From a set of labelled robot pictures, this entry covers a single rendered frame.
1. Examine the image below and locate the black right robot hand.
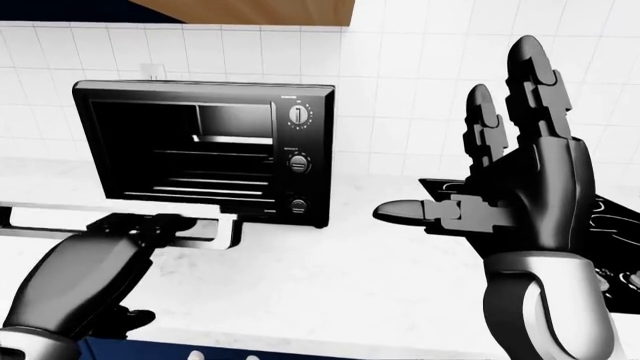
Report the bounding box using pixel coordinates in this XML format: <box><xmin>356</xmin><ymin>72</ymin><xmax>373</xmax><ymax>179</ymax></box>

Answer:
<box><xmin>372</xmin><ymin>34</ymin><xmax>602</xmax><ymax>261</ymax></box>

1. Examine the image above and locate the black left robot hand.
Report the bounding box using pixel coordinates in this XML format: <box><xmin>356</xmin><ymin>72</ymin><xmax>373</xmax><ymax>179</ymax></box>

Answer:
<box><xmin>0</xmin><ymin>211</ymin><xmax>198</xmax><ymax>342</ymax></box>

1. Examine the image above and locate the toaster oven door with silver handle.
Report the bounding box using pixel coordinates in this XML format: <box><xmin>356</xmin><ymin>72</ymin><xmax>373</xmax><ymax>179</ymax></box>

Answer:
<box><xmin>0</xmin><ymin>201</ymin><xmax>245</xmax><ymax>252</ymax></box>

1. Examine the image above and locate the silver oven tray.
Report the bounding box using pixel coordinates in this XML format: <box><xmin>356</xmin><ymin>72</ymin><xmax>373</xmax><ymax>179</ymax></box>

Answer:
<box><xmin>191</xmin><ymin>133</ymin><xmax>274</xmax><ymax>147</ymax></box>

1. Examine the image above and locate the black oven knob with bars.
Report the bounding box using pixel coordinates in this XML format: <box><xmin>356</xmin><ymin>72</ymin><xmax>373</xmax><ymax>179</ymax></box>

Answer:
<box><xmin>287</xmin><ymin>153</ymin><xmax>312</xmax><ymax>174</ymax></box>

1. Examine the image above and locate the black toaster oven body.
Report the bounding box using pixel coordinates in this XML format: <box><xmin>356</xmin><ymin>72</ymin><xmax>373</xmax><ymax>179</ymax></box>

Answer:
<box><xmin>71</xmin><ymin>78</ymin><xmax>337</xmax><ymax>230</ymax></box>

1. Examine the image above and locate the black cooktop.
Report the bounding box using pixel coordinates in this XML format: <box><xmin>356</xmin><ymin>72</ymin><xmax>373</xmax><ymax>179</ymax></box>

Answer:
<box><xmin>417</xmin><ymin>177</ymin><xmax>640</xmax><ymax>313</ymax></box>

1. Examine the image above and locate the blue base cabinet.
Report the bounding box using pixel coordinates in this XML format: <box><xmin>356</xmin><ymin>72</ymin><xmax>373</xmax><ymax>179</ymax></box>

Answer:
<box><xmin>74</xmin><ymin>336</ymin><xmax>362</xmax><ymax>360</ymax></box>

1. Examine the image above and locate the large silver timer knob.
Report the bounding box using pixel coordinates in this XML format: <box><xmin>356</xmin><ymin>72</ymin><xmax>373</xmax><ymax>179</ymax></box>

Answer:
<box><xmin>288</xmin><ymin>105</ymin><xmax>311</xmax><ymax>126</ymax></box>

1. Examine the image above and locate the white wall outlet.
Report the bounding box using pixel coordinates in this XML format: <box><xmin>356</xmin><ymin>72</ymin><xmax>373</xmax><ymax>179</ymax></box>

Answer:
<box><xmin>139</xmin><ymin>62</ymin><xmax>167</xmax><ymax>81</ymax></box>

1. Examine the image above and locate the dark blue wall cabinet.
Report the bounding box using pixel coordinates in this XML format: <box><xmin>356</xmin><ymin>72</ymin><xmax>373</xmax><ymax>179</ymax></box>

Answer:
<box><xmin>0</xmin><ymin>0</ymin><xmax>189</xmax><ymax>24</ymax></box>

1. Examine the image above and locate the wooden wall cabinet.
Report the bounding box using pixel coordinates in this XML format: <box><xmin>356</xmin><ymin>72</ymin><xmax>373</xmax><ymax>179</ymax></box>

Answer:
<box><xmin>127</xmin><ymin>0</ymin><xmax>357</xmax><ymax>28</ymax></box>

